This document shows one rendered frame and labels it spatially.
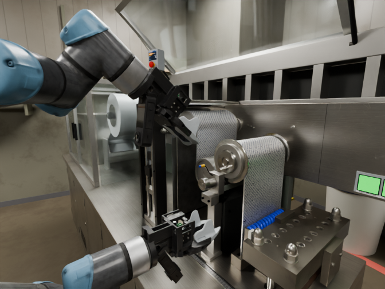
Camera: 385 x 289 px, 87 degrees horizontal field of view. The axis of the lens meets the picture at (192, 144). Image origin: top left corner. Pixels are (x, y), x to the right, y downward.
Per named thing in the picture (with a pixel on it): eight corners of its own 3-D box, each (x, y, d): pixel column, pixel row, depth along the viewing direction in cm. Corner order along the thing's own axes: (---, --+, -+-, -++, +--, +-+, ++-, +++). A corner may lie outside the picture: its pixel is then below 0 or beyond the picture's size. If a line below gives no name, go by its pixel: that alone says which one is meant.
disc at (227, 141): (213, 177, 74) (213, 137, 72) (215, 176, 75) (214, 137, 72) (247, 188, 63) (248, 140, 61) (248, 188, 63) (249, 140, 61)
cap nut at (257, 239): (248, 241, 61) (249, 227, 60) (255, 236, 63) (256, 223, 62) (259, 248, 58) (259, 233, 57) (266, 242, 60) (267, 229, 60)
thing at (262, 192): (241, 230, 67) (243, 177, 64) (279, 209, 81) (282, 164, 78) (242, 231, 67) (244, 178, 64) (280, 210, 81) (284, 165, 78)
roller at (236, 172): (215, 174, 72) (215, 142, 70) (258, 162, 88) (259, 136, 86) (240, 182, 63) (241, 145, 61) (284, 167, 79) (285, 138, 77)
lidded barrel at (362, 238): (392, 247, 210) (404, 186, 198) (368, 267, 183) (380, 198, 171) (334, 221, 257) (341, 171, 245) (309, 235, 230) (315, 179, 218)
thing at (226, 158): (233, 151, 63) (234, 175, 64) (237, 150, 64) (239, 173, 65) (216, 149, 69) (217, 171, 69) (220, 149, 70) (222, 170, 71)
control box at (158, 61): (145, 70, 105) (145, 49, 103) (155, 72, 110) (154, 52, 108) (155, 69, 100) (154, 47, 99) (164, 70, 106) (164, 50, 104)
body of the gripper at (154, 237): (198, 220, 48) (152, 239, 41) (197, 252, 50) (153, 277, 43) (180, 207, 54) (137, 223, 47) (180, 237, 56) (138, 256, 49)
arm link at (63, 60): (-3, 88, 32) (42, 35, 31) (42, 92, 43) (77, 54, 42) (39, 122, 34) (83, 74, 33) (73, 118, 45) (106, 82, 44)
